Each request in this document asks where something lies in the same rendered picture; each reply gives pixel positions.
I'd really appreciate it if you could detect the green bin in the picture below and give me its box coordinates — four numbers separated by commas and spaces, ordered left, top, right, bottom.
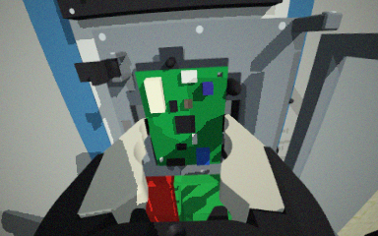
174, 174, 223, 221

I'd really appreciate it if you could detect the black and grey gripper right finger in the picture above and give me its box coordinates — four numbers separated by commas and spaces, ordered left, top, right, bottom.
219, 113, 335, 236

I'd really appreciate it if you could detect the red bin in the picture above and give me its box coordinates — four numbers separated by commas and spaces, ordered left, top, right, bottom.
146, 176, 179, 222

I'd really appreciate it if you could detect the green circuit board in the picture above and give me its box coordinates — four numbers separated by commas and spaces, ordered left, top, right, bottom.
135, 67, 228, 166

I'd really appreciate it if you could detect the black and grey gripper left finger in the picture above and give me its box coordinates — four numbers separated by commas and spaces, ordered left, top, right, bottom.
33, 117, 150, 236

